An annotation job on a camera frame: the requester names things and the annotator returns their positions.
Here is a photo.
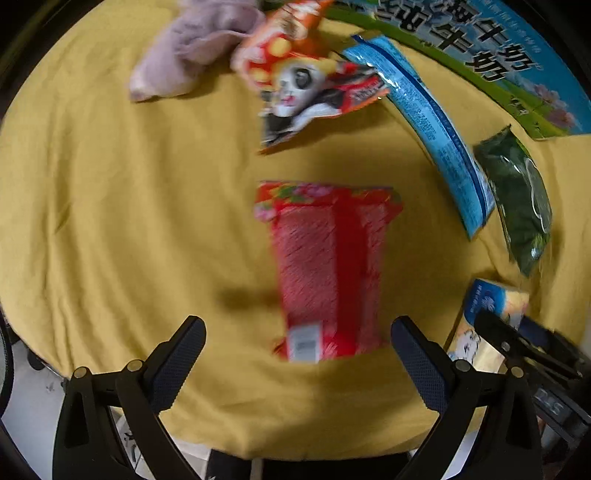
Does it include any purple cloth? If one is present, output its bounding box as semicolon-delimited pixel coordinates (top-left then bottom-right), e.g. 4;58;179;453
129;1;266;103

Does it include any orange panda snack bag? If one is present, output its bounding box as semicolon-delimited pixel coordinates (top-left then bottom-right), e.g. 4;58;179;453
230;1;389;152

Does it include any yellow tablecloth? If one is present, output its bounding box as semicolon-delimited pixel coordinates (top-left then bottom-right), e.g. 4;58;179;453
1;1;590;459

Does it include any blue printed cardboard box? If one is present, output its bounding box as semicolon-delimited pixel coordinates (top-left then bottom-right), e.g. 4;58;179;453
328;1;590;140

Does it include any green snack bag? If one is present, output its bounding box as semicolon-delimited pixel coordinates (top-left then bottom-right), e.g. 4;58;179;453
474;126;553;277

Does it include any blue snack packet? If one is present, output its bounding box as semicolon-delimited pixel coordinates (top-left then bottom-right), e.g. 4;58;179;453
341;32;495;238

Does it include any red snack packet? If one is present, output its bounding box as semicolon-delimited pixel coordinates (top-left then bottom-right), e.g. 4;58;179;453
254;181;404;363

